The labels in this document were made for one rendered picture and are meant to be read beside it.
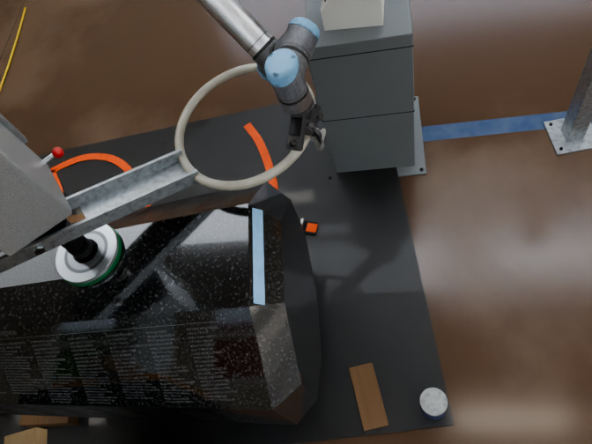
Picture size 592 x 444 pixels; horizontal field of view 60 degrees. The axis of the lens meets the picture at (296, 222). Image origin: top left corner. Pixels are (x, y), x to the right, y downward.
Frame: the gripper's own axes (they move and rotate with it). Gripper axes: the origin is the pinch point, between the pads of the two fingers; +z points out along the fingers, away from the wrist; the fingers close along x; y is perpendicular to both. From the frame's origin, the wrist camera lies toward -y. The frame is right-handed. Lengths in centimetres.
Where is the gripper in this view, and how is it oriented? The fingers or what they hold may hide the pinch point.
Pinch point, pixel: (311, 147)
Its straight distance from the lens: 164.7
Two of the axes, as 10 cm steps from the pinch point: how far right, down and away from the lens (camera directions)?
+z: 2.7, 4.3, 8.6
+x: -8.8, -2.5, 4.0
